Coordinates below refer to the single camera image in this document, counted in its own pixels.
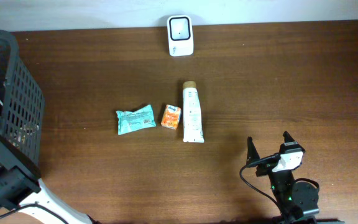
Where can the dark grey plastic basket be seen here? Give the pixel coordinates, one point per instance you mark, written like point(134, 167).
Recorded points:
point(21, 100)

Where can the orange Kleenex tissue pack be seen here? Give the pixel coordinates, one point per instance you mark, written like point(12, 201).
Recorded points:
point(171, 117)

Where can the white tube with cork cap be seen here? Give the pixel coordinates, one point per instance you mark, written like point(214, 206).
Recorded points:
point(192, 118)

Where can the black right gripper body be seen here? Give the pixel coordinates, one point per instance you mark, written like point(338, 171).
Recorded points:
point(279, 179)

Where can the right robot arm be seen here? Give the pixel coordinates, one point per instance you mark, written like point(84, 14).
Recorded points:
point(296, 199)

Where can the white barcode scanner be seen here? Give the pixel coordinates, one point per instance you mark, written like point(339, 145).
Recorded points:
point(180, 36)

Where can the teal snack packet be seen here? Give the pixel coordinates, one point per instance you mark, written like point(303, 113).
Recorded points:
point(130, 121)

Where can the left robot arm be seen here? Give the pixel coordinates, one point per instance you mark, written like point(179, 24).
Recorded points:
point(23, 191)

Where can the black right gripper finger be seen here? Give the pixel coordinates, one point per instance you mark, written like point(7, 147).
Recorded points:
point(252, 154)
point(288, 140)

